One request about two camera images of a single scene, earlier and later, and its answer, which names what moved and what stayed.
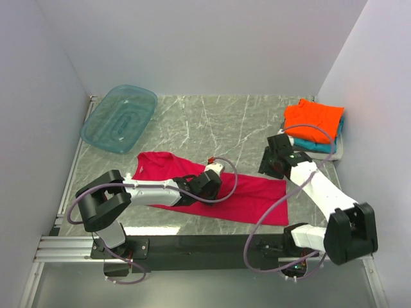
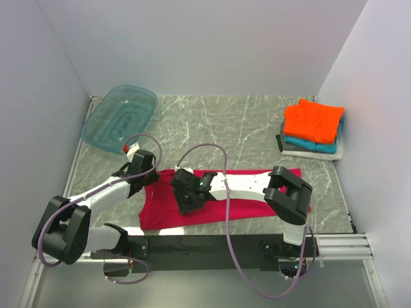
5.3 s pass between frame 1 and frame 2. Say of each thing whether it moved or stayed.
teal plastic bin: stayed
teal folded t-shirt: stayed
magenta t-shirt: moved
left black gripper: moved
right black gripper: moved
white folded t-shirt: stayed
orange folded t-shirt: stayed
